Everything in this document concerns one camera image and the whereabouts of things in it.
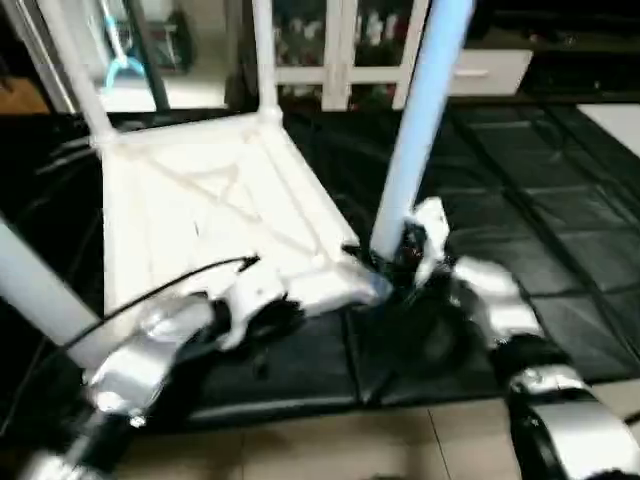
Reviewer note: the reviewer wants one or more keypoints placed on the black work mat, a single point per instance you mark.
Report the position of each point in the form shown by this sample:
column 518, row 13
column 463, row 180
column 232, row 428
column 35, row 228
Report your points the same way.
column 500, row 200

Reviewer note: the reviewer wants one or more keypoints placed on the white glass door cabinet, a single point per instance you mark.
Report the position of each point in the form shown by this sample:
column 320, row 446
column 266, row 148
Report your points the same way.
column 340, row 50

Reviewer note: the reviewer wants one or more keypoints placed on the white flat board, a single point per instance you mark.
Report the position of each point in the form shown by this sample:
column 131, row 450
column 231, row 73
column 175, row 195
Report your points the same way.
column 615, row 125

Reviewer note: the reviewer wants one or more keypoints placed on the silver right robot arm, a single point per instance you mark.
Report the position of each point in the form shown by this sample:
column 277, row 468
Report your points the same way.
column 520, row 320

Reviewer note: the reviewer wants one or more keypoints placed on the white plastic table leg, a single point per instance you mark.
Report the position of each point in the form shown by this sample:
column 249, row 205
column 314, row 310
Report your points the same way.
column 40, row 290
column 266, row 55
column 75, row 65
column 420, row 120

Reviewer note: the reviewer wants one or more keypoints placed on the white plastic table top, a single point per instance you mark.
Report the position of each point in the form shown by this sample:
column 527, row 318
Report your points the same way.
column 220, row 200

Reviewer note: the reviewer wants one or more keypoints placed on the black low shelf unit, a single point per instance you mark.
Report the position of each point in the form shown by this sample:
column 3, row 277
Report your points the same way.
column 580, row 45

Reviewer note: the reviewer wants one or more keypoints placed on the black slanted pole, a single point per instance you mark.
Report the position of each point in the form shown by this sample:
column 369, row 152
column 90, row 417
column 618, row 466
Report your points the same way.
column 150, row 50

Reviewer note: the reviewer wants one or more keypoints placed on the teal and white mop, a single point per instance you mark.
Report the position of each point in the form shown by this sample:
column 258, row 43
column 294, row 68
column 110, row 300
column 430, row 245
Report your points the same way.
column 125, row 60

